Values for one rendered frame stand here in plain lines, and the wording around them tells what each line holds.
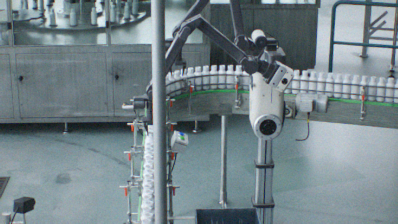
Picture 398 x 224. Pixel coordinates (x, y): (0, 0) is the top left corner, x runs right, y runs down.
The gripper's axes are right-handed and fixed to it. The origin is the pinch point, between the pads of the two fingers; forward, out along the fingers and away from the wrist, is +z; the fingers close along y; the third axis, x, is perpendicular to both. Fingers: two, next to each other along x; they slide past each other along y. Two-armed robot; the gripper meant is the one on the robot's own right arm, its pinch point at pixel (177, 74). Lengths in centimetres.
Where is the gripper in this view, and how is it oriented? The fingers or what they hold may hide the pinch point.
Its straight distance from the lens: 446.3
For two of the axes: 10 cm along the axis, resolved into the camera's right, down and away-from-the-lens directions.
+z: 0.0, 9.4, 3.4
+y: -10.0, 0.1, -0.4
